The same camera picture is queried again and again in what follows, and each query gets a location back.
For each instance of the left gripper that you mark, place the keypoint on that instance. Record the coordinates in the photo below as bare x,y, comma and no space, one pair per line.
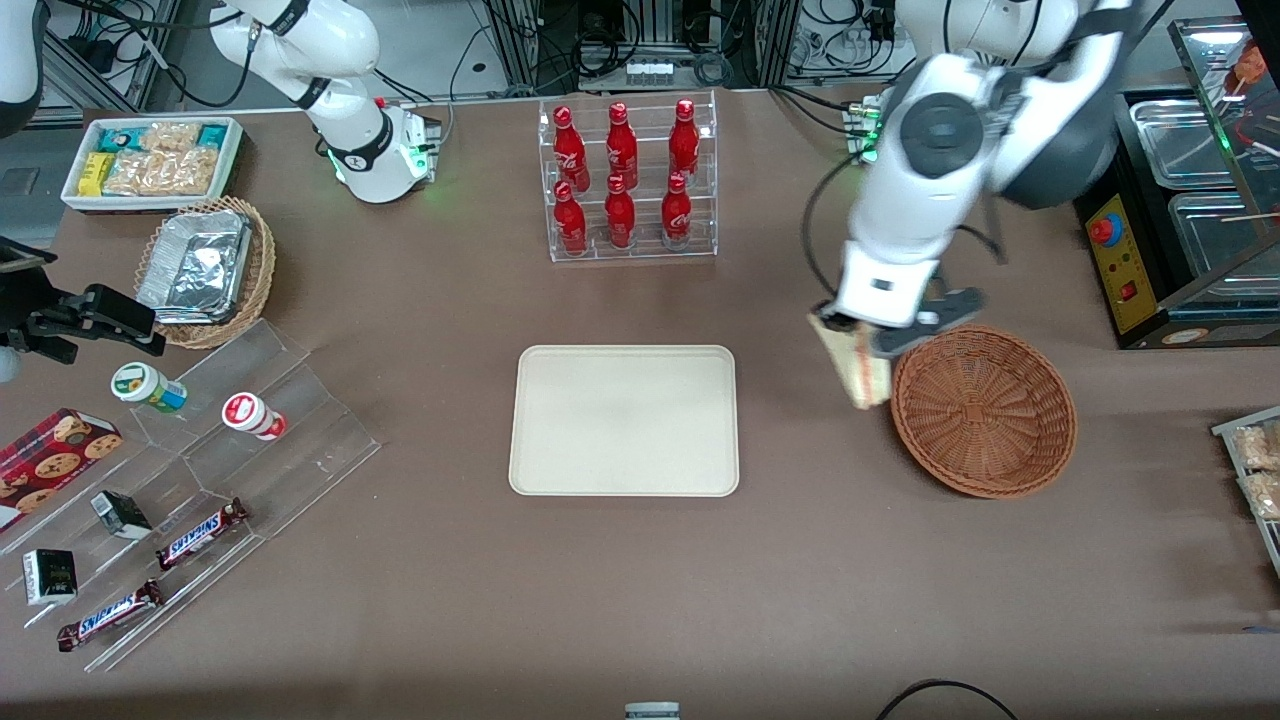
838,322

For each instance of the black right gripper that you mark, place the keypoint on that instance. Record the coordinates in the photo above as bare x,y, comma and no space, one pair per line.
48,318

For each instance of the triangular sandwich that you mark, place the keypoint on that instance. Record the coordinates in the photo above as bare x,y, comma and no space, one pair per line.
865,378

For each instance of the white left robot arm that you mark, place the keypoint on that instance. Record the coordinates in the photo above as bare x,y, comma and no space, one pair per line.
940,130

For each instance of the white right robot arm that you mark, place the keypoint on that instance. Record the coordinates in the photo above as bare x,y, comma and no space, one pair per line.
360,150

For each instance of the silver foil tray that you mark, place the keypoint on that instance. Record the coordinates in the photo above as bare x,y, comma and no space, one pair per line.
195,265

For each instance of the brown round wicker basket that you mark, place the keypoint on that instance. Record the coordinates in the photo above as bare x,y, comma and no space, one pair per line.
985,420

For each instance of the light wicker basket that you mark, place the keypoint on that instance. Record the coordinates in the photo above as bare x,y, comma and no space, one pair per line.
258,270

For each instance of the beige rectangular tray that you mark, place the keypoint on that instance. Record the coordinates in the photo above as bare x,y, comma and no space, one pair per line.
623,420

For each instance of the grey metal snack tray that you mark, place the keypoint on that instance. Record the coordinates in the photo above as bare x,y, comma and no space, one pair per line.
1228,432

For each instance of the green label drink cup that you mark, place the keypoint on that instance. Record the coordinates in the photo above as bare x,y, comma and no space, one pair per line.
145,386

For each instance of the yellow snack packet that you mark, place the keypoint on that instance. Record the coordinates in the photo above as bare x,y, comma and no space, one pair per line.
96,174

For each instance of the clear rice cracker bag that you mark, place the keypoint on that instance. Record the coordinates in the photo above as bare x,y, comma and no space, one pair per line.
170,136
165,172

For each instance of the red cookie box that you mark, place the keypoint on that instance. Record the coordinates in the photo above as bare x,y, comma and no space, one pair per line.
50,465

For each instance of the red label drink cup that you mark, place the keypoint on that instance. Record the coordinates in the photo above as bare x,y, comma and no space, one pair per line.
250,413

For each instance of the teal snack packet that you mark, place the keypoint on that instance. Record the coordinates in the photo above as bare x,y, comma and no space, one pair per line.
122,137
212,135

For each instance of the small black chocolate box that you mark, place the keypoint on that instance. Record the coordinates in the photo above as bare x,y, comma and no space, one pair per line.
122,514
50,577

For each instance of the white rectangular snack bin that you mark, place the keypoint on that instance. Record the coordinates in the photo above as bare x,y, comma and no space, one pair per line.
232,160

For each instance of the clear acrylic stepped display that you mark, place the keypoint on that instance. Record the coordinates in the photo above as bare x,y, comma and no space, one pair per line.
300,440

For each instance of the Snickers chocolate bar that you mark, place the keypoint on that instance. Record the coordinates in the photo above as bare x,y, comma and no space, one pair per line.
200,533
108,615

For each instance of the red cola bottle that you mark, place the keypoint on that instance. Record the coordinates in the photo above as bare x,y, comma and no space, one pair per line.
570,225
677,215
568,150
621,148
684,142
620,218

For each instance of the black food warmer case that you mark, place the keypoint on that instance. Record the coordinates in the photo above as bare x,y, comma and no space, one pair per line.
1125,260

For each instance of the clear acrylic bottle rack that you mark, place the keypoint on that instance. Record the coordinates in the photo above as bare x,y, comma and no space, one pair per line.
650,250

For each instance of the white power strip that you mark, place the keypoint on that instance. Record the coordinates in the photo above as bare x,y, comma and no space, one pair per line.
650,72

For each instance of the brown fried snack bag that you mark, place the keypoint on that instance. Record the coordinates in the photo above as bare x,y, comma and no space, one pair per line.
1264,494
1258,445

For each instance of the small grey device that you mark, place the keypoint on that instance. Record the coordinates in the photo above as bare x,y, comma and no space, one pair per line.
652,711

